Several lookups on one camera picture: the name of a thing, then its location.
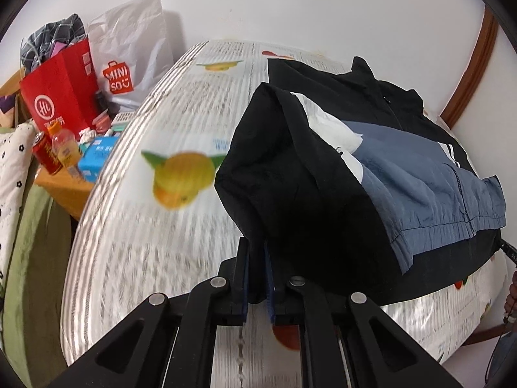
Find blue tissue pack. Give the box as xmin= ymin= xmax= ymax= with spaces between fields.
xmin=77 ymin=135 xmax=121 ymax=183

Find orange drink bottle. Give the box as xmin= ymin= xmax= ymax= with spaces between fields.
xmin=46 ymin=123 xmax=86 ymax=179

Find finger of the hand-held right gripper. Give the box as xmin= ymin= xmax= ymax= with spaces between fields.
xmin=498 ymin=238 xmax=517 ymax=267

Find person's right hand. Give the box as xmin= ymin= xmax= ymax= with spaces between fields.
xmin=503 ymin=271 xmax=517 ymax=325

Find brown wooden door frame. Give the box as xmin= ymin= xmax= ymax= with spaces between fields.
xmin=439 ymin=7 xmax=499 ymax=130

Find green blanket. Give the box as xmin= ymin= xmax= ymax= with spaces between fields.
xmin=0 ymin=184 xmax=74 ymax=388

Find person's dark blue clothing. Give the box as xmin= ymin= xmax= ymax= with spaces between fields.
xmin=487 ymin=325 xmax=517 ymax=388

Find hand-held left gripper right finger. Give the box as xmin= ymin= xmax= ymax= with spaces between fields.
xmin=264 ymin=242 xmax=463 ymax=388

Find red paper shopping bag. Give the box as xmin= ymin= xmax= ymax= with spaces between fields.
xmin=19 ymin=38 xmax=101 ymax=132

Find wooden nightstand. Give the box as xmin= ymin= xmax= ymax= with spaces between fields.
xmin=34 ymin=165 xmax=96 ymax=221

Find red drink can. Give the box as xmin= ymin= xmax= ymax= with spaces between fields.
xmin=32 ymin=131 xmax=62 ymax=177

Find fruit printed white tablecloth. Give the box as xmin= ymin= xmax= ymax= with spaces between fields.
xmin=60 ymin=39 xmax=510 ymax=388

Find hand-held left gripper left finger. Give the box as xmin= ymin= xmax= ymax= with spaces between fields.
xmin=38 ymin=236 xmax=250 ymax=388

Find dark plaid cloth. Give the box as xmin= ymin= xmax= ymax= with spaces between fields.
xmin=20 ymin=13 xmax=87 ymax=75

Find white plastic shopping bag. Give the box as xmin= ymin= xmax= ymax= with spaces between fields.
xmin=87 ymin=0 xmax=175 ymax=110

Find black white blue zip jacket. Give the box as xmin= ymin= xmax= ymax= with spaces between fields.
xmin=214 ymin=56 xmax=507 ymax=306

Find brown cardboard box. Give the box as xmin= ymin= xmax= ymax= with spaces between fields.
xmin=0 ymin=69 xmax=34 ymax=130

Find white floral print pillow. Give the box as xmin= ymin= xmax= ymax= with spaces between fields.
xmin=0 ymin=122 xmax=38 ymax=287

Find brown wooden trim strip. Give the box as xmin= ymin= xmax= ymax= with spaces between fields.
xmin=464 ymin=322 xmax=506 ymax=347

